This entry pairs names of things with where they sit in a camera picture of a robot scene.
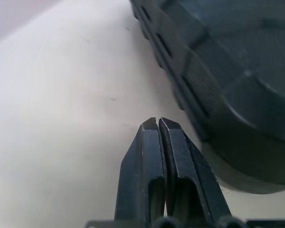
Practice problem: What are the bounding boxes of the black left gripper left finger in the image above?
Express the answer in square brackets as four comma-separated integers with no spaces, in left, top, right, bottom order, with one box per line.
[113,117,168,228]

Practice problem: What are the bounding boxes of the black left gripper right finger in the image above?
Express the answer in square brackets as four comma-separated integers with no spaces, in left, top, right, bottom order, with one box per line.
[158,116,234,221]

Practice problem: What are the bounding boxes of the black plastic tool case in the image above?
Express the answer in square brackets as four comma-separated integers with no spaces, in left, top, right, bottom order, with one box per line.
[129,0,285,195]

